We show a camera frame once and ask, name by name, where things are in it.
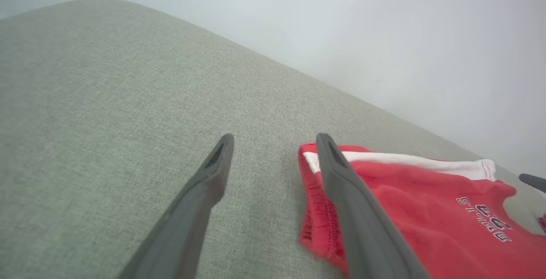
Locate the red shorts with white stripes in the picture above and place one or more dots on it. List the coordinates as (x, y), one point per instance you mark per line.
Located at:
(426, 210)

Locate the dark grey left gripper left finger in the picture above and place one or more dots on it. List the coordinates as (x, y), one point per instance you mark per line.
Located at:
(183, 228)

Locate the grey fabric sofa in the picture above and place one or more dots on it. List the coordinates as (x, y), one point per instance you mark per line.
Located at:
(106, 100)

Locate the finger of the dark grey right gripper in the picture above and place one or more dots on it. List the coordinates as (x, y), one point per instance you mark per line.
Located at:
(535, 181)

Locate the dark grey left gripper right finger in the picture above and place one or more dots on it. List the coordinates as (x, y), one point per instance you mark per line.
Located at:
(371, 236)

